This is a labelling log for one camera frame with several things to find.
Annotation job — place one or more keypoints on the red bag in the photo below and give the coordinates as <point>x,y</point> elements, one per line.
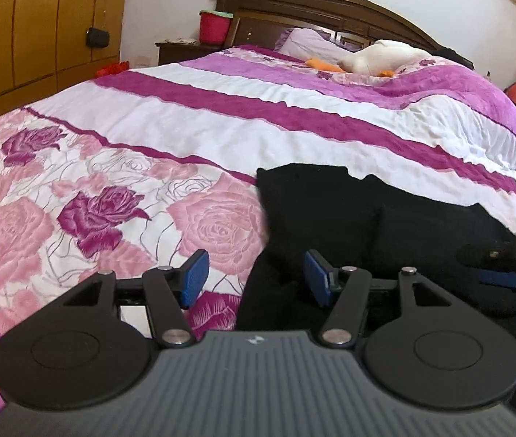
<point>111,69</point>

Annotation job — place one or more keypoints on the dark wooden nightstand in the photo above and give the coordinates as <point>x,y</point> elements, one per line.
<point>180,53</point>

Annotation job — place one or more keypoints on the purple pillow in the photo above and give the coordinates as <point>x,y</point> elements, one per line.
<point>308,43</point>

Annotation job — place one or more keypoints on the dark wooden headboard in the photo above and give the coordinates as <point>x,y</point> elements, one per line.
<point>308,13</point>

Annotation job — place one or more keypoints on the red bucket with green lid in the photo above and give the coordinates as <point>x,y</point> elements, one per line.
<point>214,29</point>

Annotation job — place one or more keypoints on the white plush duck toy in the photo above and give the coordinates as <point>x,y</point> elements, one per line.
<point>390,54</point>

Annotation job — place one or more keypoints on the small black pouch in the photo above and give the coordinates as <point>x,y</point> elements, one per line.
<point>97,38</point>

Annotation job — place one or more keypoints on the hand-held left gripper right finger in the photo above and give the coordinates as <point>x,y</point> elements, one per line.
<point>318,282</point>

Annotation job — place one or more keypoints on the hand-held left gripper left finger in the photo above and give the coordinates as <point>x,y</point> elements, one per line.
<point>195,277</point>

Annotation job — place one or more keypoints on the papers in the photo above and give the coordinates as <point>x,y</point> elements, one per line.
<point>180,40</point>

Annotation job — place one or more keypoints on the yellow wooden wardrobe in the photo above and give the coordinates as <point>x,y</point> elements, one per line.
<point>34,18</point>

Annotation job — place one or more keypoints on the black garment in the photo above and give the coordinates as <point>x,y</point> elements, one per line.
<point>330,218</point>

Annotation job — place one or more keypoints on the pink floral striped blanket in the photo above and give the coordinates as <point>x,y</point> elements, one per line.
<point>194,100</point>

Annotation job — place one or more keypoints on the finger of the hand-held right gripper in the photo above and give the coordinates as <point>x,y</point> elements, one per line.
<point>497,278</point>
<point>499,249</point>

